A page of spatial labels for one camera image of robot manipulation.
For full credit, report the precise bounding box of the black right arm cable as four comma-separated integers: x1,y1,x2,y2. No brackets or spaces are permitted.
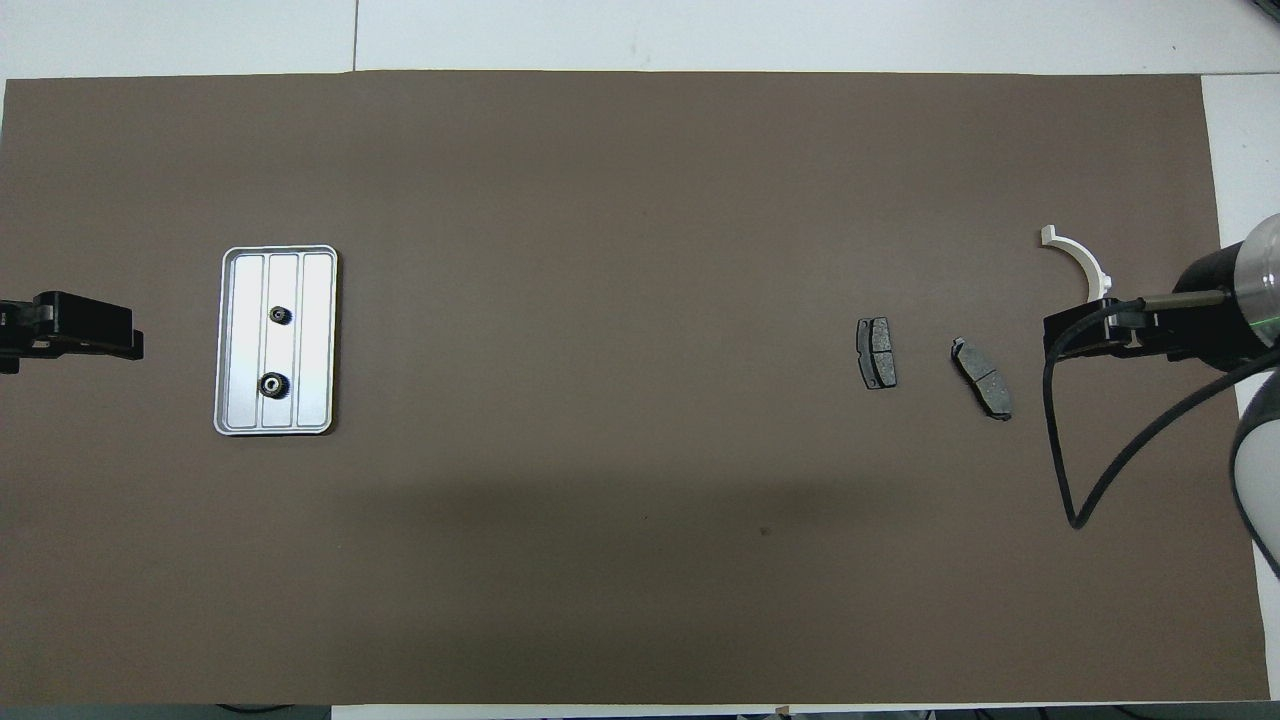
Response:
1040,288,1280,531

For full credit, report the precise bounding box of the brown table mat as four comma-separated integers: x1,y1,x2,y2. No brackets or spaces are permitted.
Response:
0,70,1271,707

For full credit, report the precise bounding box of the silver metal tray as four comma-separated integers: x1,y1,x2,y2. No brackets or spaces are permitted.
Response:
213,245,339,437

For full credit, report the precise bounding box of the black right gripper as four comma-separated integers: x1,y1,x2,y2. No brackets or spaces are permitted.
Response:
1043,298,1183,361

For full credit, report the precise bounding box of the rectangular dark brake pad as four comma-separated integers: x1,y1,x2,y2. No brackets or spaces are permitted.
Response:
856,317,898,391

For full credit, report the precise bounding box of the white curved plastic bracket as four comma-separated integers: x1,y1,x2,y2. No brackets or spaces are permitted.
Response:
1040,226,1116,301

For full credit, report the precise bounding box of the curved dark brake pad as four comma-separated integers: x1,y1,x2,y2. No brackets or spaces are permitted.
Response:
949,337,1014,422

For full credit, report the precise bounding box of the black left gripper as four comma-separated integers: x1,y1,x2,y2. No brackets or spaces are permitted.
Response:
0,291,145,374

